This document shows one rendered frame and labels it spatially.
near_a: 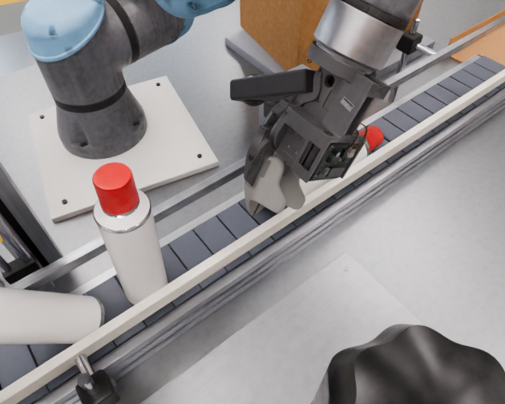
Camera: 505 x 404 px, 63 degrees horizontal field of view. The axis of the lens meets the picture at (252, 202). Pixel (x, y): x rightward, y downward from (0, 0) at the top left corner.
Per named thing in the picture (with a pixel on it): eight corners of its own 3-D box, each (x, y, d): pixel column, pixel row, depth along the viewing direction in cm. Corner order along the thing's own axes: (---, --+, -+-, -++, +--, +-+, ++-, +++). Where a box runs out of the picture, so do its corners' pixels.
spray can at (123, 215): (118, 284, 51) (69, 168, 35) (155, 263, 53) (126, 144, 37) (138, 317, 48) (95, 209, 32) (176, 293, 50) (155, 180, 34)
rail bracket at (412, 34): (409, 119, 78) (440, 37, 65) (379, 99, 82) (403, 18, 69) (420, 112, 79) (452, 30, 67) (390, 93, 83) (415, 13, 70)
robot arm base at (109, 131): (78, 171, 68) (55, 126, 60) (50, 122, 76) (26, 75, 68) (161, 136, 73) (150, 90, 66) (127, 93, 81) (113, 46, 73)
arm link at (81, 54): (34, 85, 67) (-8, 0, 56) (103, 50, 73) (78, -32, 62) (76, 117, 62) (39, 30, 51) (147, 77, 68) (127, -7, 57)
